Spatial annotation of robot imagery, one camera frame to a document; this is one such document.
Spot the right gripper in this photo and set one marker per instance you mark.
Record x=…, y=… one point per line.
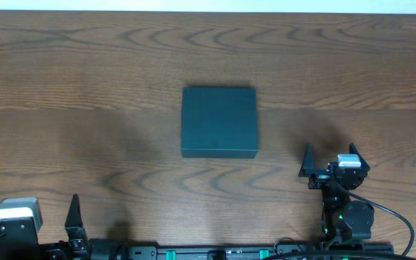
x=308, y=170

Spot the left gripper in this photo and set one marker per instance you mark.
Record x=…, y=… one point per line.
x=44, y=248

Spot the black gift box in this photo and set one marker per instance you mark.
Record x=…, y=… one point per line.
x=219, y=122

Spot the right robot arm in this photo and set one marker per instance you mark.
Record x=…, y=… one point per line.
x=343, y=220

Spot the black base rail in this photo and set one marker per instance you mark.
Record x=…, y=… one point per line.
x=103, y=249

